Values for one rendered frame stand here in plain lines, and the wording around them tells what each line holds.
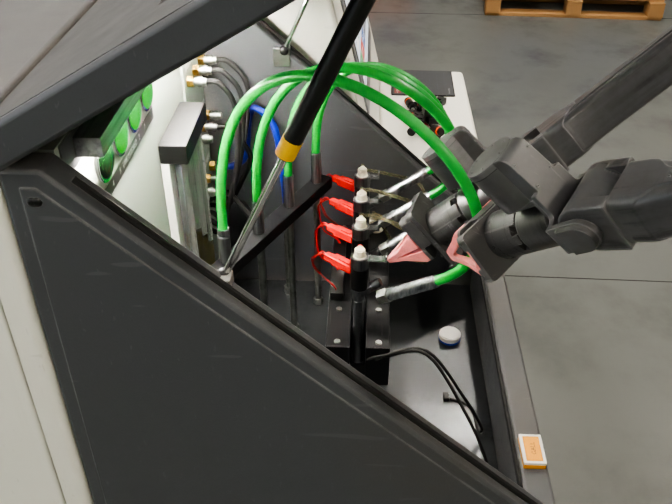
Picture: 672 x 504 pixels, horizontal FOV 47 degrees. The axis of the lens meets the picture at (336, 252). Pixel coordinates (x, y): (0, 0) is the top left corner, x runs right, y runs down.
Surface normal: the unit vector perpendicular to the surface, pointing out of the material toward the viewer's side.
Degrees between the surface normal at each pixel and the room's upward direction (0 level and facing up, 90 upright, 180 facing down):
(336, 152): 90
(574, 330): 0
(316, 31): 90
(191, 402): 90
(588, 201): 40
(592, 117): 68
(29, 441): 90
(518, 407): 0
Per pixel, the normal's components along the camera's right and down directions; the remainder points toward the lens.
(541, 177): 0.34, -0.20
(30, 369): -0.04, 0.58
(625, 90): -0.14, 0.29
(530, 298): 0.00, -0.82
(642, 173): -0.64, -0.67
